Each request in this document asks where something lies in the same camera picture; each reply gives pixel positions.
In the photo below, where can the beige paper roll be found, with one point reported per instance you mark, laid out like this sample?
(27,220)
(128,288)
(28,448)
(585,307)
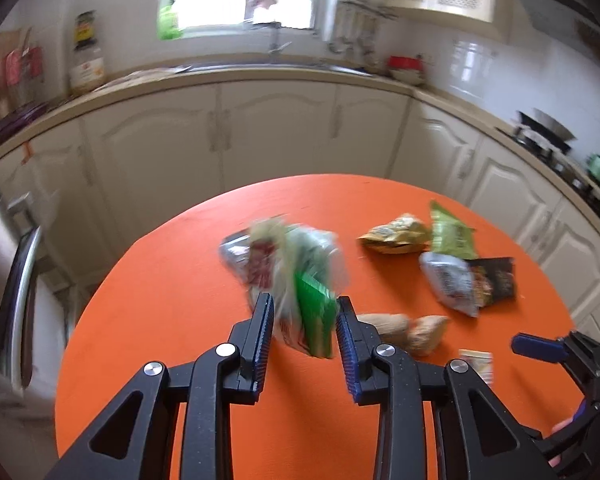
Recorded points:
(385,329)
(427,335)

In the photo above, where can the red lidded container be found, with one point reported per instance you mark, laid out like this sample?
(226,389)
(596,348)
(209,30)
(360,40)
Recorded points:
(405,63)

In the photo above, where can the orange tape strip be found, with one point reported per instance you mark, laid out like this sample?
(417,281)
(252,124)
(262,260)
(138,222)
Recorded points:
(28,152)

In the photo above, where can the dark brown snack packet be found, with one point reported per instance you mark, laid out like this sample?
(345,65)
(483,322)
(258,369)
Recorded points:
(497,280)

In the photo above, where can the green snack packet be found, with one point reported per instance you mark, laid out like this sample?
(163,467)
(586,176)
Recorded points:
(450,235)

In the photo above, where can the clear plastic jar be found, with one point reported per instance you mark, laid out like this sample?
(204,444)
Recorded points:
(86,70)

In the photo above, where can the wooden cutting board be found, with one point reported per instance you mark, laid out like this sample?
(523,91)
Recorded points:
(2,60)

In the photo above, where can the small white sachet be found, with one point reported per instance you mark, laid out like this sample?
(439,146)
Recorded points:
(477,366)

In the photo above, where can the stainless steel double sink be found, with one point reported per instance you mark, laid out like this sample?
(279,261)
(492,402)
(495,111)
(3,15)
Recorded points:
(280,67)

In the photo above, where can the stacked white bowls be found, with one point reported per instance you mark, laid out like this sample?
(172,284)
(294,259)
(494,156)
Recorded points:
(407,77)

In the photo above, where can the silver foil packet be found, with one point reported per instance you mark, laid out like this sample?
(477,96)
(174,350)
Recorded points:
(447,280)

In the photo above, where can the purple drip tray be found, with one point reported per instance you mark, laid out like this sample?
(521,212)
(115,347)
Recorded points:
(22,117)

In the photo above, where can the clear plastic bag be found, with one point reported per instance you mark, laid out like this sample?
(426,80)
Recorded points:
(290,255)

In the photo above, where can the gold crumpled wrapper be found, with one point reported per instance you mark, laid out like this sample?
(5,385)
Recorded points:
(395,235)

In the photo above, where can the orange round table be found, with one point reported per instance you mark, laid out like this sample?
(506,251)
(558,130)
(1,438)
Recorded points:
(280,130)

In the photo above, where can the crushed green white carton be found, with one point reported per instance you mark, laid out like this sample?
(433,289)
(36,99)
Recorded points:
(315,310)

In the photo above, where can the green bottle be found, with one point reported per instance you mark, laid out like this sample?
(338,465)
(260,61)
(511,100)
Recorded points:
(169,20)

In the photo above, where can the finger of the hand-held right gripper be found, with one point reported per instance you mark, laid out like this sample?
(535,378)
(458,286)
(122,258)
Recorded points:
(535,346)
(587,415)

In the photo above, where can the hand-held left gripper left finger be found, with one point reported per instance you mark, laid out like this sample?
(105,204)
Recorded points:
(264,345)

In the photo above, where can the clear red snack packet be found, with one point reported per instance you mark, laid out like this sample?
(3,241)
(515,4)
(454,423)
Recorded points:
(261,262)

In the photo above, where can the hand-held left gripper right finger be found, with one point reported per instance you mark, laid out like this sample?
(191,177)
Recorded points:
(346,355)

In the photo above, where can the metal sink faucet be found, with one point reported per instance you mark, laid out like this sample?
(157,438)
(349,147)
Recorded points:
(272,30)

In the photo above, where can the dark yellow label sauce bottle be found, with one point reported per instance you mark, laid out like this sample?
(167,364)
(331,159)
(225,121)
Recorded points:
(85,30)

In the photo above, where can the grey range hood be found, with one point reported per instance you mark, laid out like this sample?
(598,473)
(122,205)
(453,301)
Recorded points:
(555,15)

